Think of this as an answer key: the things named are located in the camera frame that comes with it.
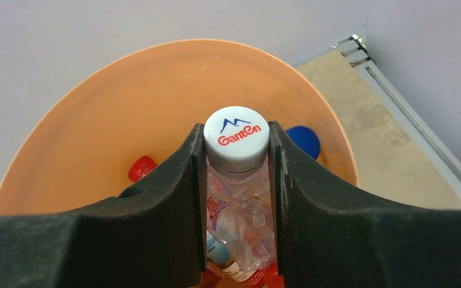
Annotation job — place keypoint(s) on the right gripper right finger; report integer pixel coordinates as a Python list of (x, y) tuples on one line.
[(330, 233)]

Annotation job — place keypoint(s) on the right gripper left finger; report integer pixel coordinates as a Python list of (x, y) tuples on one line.
[(151, 235)]

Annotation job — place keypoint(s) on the large red label bottle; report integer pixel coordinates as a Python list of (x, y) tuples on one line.
[(141, 167)]

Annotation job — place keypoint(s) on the clear crushed water bottle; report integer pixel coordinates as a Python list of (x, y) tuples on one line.
[(218, 254)]

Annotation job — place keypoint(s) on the small blue label bottle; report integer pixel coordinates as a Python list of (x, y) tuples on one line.
[(239, 211)]

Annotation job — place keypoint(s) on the Pepsi bottle blue label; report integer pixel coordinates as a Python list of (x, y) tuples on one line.
[(306, 139)]

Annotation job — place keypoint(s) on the brown bottle red cap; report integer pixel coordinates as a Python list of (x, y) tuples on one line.
[(268, 277)]

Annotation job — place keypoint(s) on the orange plastic bin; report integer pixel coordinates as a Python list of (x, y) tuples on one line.
[(146, 104)]

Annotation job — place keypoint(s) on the aluminium frame rail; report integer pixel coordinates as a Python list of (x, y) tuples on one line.
[(447, 165)]

